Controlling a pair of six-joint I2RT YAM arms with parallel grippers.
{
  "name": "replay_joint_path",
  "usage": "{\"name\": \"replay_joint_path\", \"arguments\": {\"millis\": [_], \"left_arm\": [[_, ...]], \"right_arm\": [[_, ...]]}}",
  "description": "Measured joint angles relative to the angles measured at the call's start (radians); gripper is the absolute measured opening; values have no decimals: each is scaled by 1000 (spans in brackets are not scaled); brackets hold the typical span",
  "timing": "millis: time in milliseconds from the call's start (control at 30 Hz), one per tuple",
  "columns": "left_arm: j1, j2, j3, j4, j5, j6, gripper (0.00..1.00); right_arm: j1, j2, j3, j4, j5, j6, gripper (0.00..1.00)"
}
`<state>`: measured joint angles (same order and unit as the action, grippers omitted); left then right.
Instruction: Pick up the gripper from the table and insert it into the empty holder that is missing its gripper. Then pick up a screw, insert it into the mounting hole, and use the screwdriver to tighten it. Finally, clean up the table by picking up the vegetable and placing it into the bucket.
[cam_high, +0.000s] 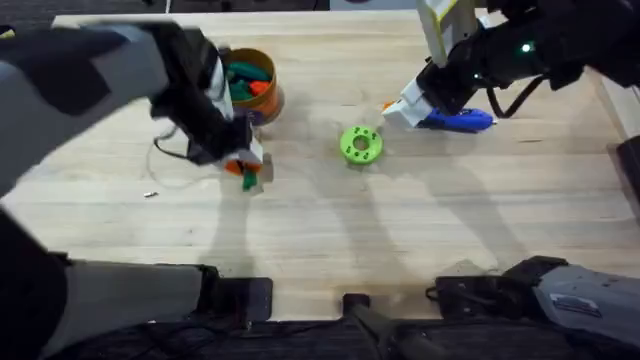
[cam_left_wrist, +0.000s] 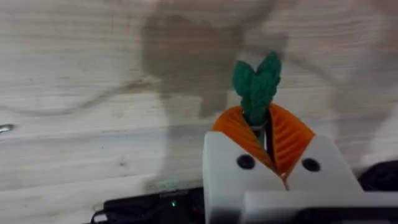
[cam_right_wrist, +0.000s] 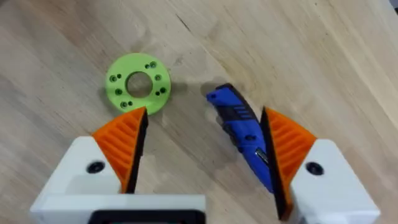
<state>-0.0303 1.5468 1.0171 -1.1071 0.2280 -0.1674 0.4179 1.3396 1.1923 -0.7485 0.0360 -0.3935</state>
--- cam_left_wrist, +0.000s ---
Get white orange left gripper left finger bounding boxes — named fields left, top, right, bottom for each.
left=202, top=105, right=285, bottom=224

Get black rounded object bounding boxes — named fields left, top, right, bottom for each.
left=357, top=159, right=398, bottom=192

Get black device with green light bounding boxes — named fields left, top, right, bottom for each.
left=90, top=187, right=206, bottom=224

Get knitted carrot toy green leaves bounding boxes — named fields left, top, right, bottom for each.
left=231, top=52, right=282, bottom=147

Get white orange left gripper right finger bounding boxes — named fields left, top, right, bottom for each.
left=269, top=103, right=364, bottom=193

